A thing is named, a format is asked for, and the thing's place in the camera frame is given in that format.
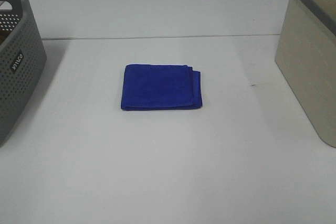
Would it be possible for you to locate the blue towel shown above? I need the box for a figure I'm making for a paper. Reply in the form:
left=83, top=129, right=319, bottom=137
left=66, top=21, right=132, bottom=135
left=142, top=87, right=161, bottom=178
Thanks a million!
left=121, top=64, right=203, bottom=111

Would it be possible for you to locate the beige plastic basket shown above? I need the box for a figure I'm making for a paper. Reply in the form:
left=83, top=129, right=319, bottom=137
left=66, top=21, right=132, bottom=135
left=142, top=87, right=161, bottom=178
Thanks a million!
left=275, top=0, right=335, bottom=147

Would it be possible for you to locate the grey perforated plastic basket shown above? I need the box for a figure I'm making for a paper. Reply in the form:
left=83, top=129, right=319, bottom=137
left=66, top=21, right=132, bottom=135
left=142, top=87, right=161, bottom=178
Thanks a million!
left=1, top=0, right=47, bottom=143

